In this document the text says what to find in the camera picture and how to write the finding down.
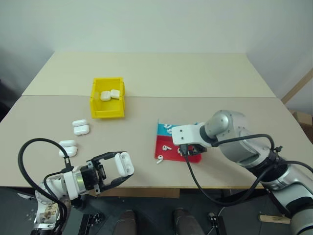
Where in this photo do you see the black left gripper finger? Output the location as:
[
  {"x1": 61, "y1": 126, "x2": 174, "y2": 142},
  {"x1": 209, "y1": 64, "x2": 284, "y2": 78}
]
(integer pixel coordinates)
[
  {"x1": 98, "y1": 173, "x2": 134, "y2": 193},
  {"x1": 90, "y1": 151, "x2": 128, "y2": 165}
]

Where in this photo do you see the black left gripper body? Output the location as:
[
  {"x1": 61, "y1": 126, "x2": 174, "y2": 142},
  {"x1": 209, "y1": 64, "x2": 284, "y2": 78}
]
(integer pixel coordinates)
[{"x1": 80, "y1": 160, "x2": 109, "y2": 195}]

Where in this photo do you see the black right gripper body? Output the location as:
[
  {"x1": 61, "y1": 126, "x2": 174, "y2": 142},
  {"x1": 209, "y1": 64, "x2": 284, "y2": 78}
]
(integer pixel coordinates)
[{"x1": 187, "y1": 143, "x2": 208, "y2": 157}]

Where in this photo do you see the yellow plastic bin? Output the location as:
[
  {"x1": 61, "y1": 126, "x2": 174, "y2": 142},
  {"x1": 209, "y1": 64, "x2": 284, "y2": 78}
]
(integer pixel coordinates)
[{"x1": 89, "y1": 77, "x2": 127, "y2": 120}]

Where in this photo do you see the red and blue tray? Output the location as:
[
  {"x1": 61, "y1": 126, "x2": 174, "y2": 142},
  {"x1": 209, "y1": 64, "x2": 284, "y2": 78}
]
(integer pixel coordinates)
[{"x1": 154, "y1": 118, "x2": 203, "y2": 164}]

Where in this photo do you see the dark rounded shape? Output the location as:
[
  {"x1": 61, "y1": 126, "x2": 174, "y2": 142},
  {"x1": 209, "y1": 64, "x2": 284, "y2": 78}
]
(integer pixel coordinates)
[
  {"x1": 116, "y1": 210, "x2": 137, "y2": 235},
  {"x1": 173, "y1": 207, "x2": 202, "y2": 235}
]

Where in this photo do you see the flat wooden stick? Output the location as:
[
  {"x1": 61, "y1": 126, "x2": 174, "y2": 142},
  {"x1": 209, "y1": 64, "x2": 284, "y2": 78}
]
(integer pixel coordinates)
[{"x1": 258, "y1": 213, "x2": 292, "y2": 224}]

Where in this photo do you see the brown cardboard box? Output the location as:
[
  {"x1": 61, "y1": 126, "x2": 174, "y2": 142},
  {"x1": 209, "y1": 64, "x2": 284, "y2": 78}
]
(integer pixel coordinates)
[{"x1": 290, "y1": 109, "x2": 313, "y2": 143}]

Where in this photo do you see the wooden beam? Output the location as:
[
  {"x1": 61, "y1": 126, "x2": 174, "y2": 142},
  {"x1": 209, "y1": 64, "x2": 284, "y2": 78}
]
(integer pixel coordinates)
[{"x1": 280, "y1": 68, "x2": 313, "y2": 104}]

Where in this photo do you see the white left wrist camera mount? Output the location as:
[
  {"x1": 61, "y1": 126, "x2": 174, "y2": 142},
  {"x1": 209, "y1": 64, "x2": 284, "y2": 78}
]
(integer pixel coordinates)
[{"x1": 60, "y1": 165, "x2": 82, "y2": 199}]

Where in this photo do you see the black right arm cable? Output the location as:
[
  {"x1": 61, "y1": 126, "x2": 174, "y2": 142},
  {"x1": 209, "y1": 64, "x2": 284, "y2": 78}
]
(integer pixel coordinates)
[{"x1": 179, "y1": 133, "x2": 313, "y2": 205}]

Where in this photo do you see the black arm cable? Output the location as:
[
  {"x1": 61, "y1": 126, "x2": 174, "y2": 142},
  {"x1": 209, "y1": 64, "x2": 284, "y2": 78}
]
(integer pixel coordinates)
[
  {"x1": 18, "y1": 138, "x2": 74, "y2": 235},
  {"x1": 179, "y1": 133, "x2": 313, "y2": 205}
]

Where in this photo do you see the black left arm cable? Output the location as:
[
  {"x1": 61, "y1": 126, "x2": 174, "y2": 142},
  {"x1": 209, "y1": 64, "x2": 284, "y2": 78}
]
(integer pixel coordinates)
[{"x1": 18, "y1": 138, "x2": 74, "y2": 235}]

